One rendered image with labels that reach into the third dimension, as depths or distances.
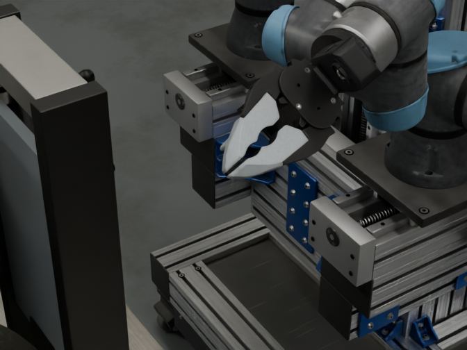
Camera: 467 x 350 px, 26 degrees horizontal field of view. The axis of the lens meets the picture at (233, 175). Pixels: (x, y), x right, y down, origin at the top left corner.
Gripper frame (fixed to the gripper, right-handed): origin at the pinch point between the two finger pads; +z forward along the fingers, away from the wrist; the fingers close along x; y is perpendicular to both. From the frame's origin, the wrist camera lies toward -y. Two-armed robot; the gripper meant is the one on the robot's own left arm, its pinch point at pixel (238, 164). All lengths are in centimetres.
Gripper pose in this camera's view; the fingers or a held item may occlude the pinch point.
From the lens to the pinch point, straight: 94.9
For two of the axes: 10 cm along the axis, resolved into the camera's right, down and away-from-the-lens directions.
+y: -4.3, 2.9, 8.5
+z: -6.1, 6.0, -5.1
